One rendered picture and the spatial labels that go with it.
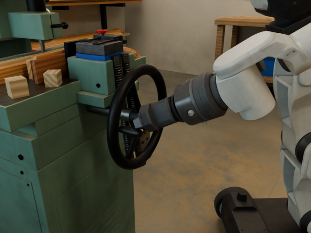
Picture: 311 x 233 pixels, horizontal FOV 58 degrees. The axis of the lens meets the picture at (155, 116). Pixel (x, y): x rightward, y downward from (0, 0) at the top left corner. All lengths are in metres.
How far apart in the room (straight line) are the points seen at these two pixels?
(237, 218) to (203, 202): 0.40
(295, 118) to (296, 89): 0.12
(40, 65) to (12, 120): 0.19
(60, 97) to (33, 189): 0.25
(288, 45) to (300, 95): 0.51
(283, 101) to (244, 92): 0.63
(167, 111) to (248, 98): 0.15
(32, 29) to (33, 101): 0.26
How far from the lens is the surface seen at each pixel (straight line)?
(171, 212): 1.67
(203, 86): 0.51
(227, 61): 0.48
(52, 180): 0.83
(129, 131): 0.65
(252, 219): 1.42
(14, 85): 0.72
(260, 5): 0.94
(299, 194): 1.25
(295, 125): 1.07
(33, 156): 0.76
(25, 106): 0.71
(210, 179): 1.94
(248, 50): 0.48
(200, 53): 4.22
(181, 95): 0.53
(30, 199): 0.87
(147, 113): 0.55
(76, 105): 0.82
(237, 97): 0.50
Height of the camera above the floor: 1.12
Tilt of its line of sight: 24 degrees down
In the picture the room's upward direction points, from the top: straight up
